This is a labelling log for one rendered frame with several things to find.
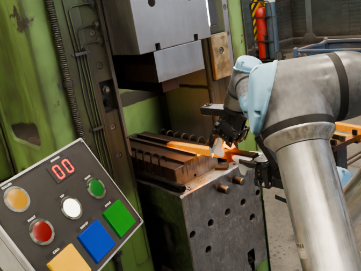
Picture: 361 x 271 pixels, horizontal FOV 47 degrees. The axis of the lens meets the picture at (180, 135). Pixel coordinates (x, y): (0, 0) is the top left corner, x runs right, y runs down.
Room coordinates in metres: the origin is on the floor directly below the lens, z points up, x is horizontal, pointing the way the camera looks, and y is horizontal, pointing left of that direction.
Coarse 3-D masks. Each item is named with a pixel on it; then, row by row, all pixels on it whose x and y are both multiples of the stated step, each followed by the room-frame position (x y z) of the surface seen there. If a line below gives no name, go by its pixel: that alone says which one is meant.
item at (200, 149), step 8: (168, 144) 1.44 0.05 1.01; (176, 144) 1.41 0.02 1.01; (184, 144) 1.39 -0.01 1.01; (192, 144) 1.37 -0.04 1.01; (200, 152) 1.31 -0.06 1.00; (208, 152) 1.28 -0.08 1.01; (224, 152) 1.22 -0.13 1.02; (232, 152) 1.19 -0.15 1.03; (240, 152) 1.18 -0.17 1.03; (248, 152) 1.17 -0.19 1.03; (256, 152) 1.15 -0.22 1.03; (232, 160) 1.20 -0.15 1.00
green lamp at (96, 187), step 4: (92, 180) 0.96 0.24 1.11; (96, 180) 0.97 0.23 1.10; (92, 184) 0.95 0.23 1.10; (96, 184) 0.96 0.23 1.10; (100, 184) 0.97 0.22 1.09; (92, 188) 0.94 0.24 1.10; (96, 188) 0.95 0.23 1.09; (100, 188) 0.96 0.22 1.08; (92, 192) 0.93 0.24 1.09; (96, 192) 0.94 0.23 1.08; (100, 192) 0.95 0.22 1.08
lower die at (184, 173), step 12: (144, 132) 1.69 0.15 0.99; (132, 144) 1.56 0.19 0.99; (144, 144) 1.53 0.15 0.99; (156, 144) 1.48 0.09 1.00; (204, 144) 1.41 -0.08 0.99; (132, 156) 1.44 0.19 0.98; (144, 156) 1.42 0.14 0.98; (156, 156) 1.40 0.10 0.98; (168, 156) 1.35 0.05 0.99; (180, 156) 1.33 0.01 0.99; (192, 156) 1.32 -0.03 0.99; (204, 156) 1.34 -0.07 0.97; (144, 168) 1.39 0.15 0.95; (156, 168) 1.33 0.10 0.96; (168, 168) 1.28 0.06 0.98; (180, 168) 1.27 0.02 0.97; (192, 168) 1.30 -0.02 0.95; (204, 168) 1.33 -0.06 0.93; (180, 180) 1.26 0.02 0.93
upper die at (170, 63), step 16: (176, 48) 1.31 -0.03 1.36; (192, 48) 1.35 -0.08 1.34; (128, 64) 1.36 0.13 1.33; (144, 64) 1.30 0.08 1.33; (160, 64) 1.26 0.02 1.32; (176, 64) 1.30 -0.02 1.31; (192, 64) 1.34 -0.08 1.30; (128, 80) 1.38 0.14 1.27; (144, 80) 1.31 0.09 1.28; (160, 80) 1.26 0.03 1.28
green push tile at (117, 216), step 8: (112, 208) 0.93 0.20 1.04; (120, 208) 0.95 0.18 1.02; (104, 216) 0.90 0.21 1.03; (112, 216) 0.92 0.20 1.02; (120, 216) 0.93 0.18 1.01; (128, 216) 0.95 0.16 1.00; (112, 224) 0.90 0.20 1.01; (120, 224) 0.91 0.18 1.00; (128, 224) 0.93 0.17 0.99; (120, 232) 0.90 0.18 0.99
